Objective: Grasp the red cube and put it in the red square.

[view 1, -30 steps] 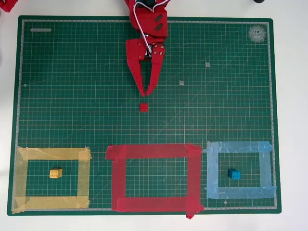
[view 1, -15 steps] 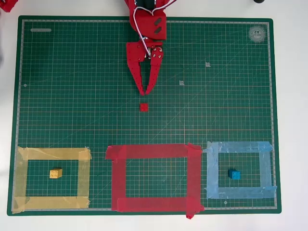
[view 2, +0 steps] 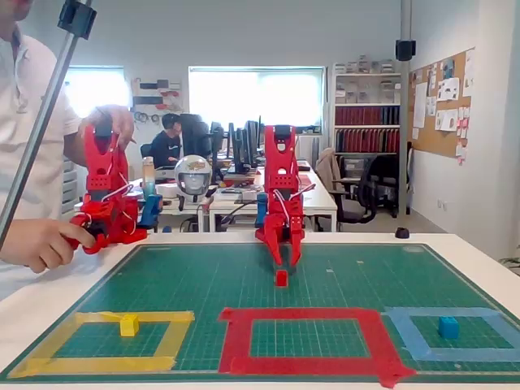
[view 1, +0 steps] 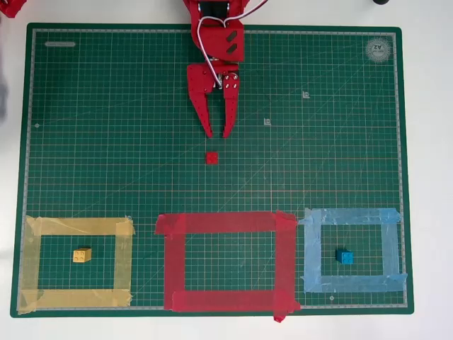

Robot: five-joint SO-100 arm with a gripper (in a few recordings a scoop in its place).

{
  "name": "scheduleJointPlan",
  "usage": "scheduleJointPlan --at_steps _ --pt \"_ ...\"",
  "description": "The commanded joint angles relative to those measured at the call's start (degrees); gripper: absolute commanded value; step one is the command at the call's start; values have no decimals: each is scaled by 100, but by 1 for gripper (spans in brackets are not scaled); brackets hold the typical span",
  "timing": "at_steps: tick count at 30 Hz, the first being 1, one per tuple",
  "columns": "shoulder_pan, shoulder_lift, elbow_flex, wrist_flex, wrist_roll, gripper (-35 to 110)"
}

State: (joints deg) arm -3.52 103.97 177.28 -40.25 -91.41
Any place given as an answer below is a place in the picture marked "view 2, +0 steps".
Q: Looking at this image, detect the red leader robot arm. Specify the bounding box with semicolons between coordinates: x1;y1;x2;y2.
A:
68;121;150;256

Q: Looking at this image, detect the man's left forearm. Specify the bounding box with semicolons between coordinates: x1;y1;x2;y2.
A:
63;128;89;168

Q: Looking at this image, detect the red tape square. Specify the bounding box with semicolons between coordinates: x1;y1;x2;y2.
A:
218;307;418;389

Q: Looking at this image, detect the yellow toy brick cube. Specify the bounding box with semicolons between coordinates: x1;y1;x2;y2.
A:
119;314;141;337

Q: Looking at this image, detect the blue toy brick cube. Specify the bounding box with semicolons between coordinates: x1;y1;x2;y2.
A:
438;315;460;340

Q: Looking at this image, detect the blue tape square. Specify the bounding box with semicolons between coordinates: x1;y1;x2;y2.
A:
381;306;520;362

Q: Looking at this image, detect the yellow tape square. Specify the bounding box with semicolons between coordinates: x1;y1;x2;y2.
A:
7;310;195;379

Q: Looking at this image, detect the man's left hand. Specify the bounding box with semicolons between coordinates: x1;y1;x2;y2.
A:
79;104;136;145

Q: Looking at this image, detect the man's right hand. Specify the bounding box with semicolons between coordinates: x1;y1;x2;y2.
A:
0;217;98;275

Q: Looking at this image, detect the blue table clamp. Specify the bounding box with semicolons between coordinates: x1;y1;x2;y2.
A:
255;193;269;228
136;193;164;235

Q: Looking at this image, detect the white office desk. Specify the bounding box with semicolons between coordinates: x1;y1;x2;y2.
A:
209;160;339;233
75;190;212;233

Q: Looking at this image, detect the beige jacket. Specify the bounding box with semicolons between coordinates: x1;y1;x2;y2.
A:
315;147;347;194

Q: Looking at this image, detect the black office chair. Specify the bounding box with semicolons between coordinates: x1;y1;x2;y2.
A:
336;154;401;224

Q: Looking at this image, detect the black computer monitor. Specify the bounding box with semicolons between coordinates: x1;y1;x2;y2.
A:
245;115;264;163
210;121;227;162
180;113;212;163
227;121;249;174

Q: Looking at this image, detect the green cutting mat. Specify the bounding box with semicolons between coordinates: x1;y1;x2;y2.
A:
0;242;520;385

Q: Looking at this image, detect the white motorcycle helmet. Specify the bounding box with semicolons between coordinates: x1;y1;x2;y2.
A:
174;154;214;203

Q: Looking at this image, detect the wide bright window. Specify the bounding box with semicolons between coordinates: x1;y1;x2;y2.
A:
188;65;327;133

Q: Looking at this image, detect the white bookshelf with red binders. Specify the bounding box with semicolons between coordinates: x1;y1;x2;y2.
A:
331;62;403;216

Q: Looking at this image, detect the seated person in dark top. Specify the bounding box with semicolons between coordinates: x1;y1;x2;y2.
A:
149;112;184;170

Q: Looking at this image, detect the gradient coloured water bottle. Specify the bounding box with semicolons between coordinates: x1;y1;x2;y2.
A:
141;155;157;201

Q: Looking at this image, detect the vertical metal pole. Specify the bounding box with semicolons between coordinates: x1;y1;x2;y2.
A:
399;0;414;231

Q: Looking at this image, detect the cork pin board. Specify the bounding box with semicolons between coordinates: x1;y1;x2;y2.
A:
408;47;477;160

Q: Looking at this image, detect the black pole clamp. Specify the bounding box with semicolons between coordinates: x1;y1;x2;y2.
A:
395;38;417;63
57;0;98;41

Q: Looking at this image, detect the white drawer cabinet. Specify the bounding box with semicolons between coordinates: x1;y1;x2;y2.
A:
60;158;79;213

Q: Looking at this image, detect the small bright window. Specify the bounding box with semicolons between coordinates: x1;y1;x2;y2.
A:
64;66;130;134

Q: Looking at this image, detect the slanted metal pole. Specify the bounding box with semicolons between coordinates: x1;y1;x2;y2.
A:
0;0;93;249

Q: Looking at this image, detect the man in white polo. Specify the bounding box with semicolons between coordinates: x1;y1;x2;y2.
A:
0;0;89;301

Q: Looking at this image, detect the wall-mounted parts rack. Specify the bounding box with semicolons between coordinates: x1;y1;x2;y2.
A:
130;77;184;128

